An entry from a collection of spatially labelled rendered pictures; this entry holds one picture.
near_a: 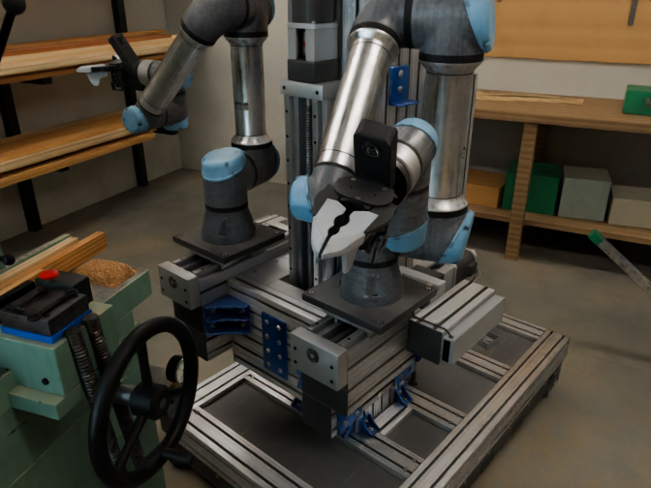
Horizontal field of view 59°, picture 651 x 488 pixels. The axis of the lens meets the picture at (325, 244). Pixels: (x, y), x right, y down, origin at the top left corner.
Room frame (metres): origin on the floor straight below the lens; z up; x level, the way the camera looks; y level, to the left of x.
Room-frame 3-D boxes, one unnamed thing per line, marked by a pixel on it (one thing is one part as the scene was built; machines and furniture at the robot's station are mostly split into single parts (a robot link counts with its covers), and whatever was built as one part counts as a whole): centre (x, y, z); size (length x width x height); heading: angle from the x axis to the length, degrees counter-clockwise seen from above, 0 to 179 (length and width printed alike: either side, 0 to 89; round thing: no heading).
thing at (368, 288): (1.14, -0.10, 0.87); 0.15 x 0.15 x 0.10
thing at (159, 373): (1.09, 0.40, 0.58); 0.12 x 0.08 x 0.08; 71
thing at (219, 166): (1.47, 0.27, 0.98); 0.13 x 0.12 x 0.14; 153
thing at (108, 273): (1.06, 0.47, 0.91); 0.12 x 0.09 x 0.03; 71
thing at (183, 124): (1.69, 0.46, 1.12); 0.11 x 0.08 x 0.11; 153
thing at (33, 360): (0.80, 0.45, 0.91); 0.15 x 0.14 x 0.09; 161
